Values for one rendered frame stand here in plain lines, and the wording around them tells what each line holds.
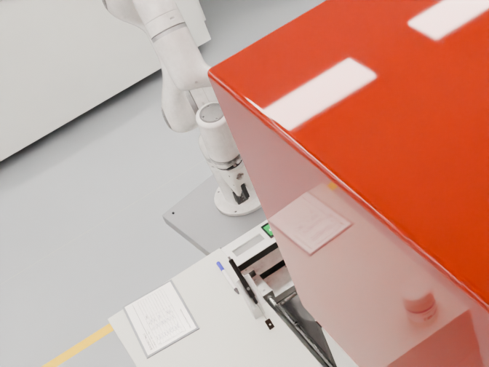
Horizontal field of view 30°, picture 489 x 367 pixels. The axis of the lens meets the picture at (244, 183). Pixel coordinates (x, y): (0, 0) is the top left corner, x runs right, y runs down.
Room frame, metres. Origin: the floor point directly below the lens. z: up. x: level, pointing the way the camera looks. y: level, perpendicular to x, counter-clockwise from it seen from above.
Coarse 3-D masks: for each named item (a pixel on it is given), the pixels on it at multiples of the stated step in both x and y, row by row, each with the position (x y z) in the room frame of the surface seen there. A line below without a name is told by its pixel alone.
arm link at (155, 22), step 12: (132, 0) 1.98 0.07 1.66; (144, 0) 1.95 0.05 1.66; (156, 0) 1.94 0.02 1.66; (168, 0) 1.94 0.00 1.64; (144, 12) 1.94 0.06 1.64; (156, 12) 1.92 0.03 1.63; (168, 12) 1.92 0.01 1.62; (144, 24) 1.94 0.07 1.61; (156, 24) 1.91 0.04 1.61; (168, 24) 1.90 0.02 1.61
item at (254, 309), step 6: (246, 276) 1.57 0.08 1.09; (240, 282) 1.57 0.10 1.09; (252, 282) 1.56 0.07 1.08; (240, 288) 1.55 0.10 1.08; (252, 288) 1.55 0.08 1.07; (246, 294) 1.54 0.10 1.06; (258, 294) 1.54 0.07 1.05; (246, 300) 1.53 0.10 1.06; (252, 300) 1.54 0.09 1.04; (258, 300) 1.54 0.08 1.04; (264, 300) 1.53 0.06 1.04; (252, 306) 1.52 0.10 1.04; (252, 312) 1.56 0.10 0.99; (258, 312) 1.56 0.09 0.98; (264, 312) 1.56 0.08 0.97
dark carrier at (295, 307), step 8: (296, 296) 1.63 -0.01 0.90; (288, 304) 1.62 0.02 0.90; (296, 304) 1.61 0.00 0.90; (296, 312) 1.58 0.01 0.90; (304, 312) 1.57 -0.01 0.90; (296, 320) 1.56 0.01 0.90; (304, 320) 1.55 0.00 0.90; (312, 320) 1.54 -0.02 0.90; (304, 328) 1.52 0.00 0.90; (312, 328) 1.51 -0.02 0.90; (312, 336) 1.49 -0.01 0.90; (320, 336) 1.48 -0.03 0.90; (320, 344) 1.46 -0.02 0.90
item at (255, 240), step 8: (248, 232) 1.87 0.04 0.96; (256, 232) 1.85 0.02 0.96; (264, 232) 1.84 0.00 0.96; (240, 240) 1.85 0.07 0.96; (248, 240) 1.84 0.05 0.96; (256, 240) 1.83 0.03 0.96; (264, 240) 1.81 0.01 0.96; (272, 240) 1.80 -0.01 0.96; (224, 248) 1.84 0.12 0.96; (232, 248) 1.83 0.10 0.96; (240, 248) 1.82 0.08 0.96; (248, 248) 1.81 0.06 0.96; (256, 248) 1.79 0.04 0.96; (264, 248) 1.78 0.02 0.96; (232, 256) 1.80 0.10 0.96; (240, 256) 1.79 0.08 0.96; (248, 256) 1.78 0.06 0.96
